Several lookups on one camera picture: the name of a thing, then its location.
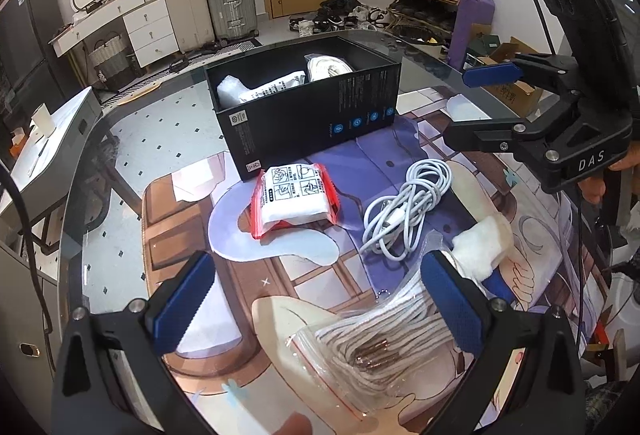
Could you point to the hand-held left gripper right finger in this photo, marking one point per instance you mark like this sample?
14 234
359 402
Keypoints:
452 310

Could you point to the green box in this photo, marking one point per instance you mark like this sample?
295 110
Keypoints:
482 47

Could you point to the dark grey fridge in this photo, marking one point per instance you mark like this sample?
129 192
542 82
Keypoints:
25 40

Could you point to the beige suitcase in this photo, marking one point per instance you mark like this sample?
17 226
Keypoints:
187 7

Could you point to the white vanity desk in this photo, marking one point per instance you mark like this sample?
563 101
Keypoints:
145 25

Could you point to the white fluffy cloth roll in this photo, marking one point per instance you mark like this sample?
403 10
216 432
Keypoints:
480 245

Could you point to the white coffee table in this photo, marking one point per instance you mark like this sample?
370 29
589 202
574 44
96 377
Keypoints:
55 150

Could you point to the pile of shoes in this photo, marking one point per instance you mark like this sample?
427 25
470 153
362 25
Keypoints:
345 15

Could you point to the white cup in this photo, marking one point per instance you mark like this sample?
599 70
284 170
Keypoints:
42 119

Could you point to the printed desk mat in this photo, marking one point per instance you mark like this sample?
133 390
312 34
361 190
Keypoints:
310 275

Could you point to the white cabinet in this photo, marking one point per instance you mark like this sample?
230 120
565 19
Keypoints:
25 315

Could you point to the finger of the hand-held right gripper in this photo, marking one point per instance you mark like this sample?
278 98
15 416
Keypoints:
492 75
485 135

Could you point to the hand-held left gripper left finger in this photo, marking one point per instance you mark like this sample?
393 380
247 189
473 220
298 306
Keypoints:
182 305

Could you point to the black cardboard box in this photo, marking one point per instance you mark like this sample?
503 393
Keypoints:
300 125

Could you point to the wicker basket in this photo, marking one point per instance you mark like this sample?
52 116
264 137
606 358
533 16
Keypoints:
112 62

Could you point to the red white packet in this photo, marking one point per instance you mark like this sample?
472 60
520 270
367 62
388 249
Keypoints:
292 195

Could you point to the white printed packet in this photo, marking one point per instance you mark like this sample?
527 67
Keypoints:
272 90

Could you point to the purple yoga mat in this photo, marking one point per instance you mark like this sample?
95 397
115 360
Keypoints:
470 25

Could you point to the brown cardboard box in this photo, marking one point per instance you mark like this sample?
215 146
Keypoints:
515 90

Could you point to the white foam wrap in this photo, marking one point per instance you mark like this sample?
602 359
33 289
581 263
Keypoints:
229 90

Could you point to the person's right hand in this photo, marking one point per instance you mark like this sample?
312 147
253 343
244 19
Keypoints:
594 190

